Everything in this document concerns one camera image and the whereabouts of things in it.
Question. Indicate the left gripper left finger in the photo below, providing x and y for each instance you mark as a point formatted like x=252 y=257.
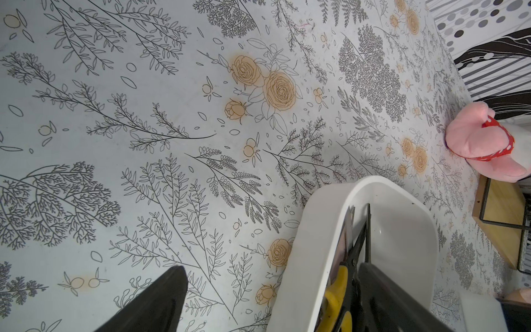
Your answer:
x=157 y=308

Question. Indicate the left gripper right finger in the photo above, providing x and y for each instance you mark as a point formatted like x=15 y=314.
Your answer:
x=387 y=307

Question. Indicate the wooden shelf black frame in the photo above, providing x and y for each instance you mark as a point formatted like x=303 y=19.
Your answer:
x=503 y=213

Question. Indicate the pink plush pig toy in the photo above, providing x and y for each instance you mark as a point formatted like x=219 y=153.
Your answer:
x=497 y=150

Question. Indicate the yellow black scissors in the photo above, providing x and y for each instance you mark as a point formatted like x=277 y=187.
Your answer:
x=341 y=302

